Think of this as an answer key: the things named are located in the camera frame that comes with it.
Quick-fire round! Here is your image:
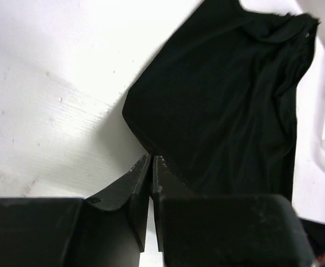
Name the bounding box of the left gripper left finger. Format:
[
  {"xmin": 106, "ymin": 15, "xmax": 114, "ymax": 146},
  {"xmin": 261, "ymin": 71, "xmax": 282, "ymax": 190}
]
[{"xmin": 85, "ymin": 155, "xmax": 151, "ymax": 252}]

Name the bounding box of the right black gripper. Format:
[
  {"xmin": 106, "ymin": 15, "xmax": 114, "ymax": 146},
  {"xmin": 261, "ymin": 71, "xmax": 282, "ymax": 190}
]
[{"xmin": 301, "ymin": 219, "xmax": 325, "ymax": 266}]

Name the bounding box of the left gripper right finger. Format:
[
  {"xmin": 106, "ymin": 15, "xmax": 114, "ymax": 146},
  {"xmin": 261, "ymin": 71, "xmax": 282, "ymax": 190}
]
[{"xmin": 152, "ymin": 156, "xmax": 203, "ymax": 253}]

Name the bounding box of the black tank top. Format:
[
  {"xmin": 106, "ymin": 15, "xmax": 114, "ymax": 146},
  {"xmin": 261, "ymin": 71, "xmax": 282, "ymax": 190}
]
[{"xmin": 122, "ymin": 1, "xmax": 319, "ymax": 199}]

